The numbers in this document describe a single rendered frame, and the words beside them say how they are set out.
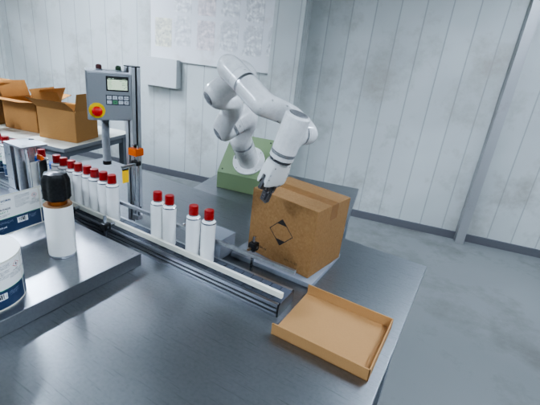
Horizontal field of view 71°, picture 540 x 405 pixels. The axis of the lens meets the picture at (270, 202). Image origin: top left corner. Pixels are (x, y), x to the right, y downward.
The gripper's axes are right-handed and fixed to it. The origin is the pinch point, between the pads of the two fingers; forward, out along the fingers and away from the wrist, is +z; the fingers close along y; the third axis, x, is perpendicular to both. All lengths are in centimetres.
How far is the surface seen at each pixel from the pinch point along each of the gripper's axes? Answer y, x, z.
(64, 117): -8, -217, 80
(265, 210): -7.5, -3.2, 10.5
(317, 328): 5.1, 42.5, 19.9
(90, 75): 34, -73, -10
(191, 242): 19.7, -8.1, 23.0
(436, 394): -99, 82, 90
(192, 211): 19.8, -12.1, 12.2
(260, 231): -7.8, -1.8, 19.9
